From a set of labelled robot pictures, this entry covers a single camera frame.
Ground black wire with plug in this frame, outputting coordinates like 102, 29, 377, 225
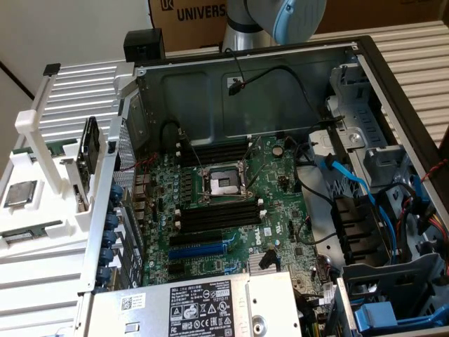
223, 48, 245, 97

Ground thin metal locking lever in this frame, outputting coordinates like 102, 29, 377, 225
177, 128, 208, 175
243, 135, 267, 192

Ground silver CPU chip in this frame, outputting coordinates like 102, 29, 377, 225
4, 180, 38, 209

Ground green Dell motherboard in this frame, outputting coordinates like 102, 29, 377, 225
135, 135, 337, 310

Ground red yellow power wires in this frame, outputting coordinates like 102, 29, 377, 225
419, 206, 449, 244

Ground grey metal disk bay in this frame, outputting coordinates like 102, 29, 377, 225
325, 64, 415, 190

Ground long black arched wire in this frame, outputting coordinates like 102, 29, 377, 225
240, 65, 338, 124

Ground red black twisted wire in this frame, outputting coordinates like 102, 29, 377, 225
114, 154, 159, 173
420, 157, 449, 183

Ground long blue expansion slot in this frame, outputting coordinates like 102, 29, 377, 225
167, 243, 227, 261

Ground printed Universal Robots cardboard box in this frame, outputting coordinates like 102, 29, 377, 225
148, 0, 229, 54

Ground blue plastic latch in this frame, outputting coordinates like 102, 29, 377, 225
352, 300, 449, 335

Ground silver power supply unit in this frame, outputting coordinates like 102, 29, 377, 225
82, 272, 303, 337

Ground black disk drive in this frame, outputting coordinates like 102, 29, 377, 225
77, 117, 102, 176

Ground black motherboard wire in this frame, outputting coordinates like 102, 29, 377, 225
296, 181, 340, 246

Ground plain brown cardboard box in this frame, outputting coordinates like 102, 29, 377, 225
314, 0, 443, 35

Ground silver chipset heatsink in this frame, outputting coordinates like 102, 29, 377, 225
248, 251, 279, 272

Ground silver card bracket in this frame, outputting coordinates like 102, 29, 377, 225
59, 157, 90, 213

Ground metal CPU socket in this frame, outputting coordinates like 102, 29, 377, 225
198, 159, 255, 205

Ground small black box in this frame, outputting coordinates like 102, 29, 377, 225
123, 28, 166, 63

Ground white plastic parts rack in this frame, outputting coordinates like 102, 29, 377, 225
0, 62, 119, 259

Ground open grey PC case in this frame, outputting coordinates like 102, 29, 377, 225
79, 34, 449, 337

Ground long black expansion slot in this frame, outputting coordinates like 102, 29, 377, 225
169, 230, 225, 248

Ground blue flat SATA wire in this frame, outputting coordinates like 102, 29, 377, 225
314, 153, 399, 268

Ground grey blue drive cage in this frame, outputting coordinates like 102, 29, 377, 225
335, 251, 449, 337

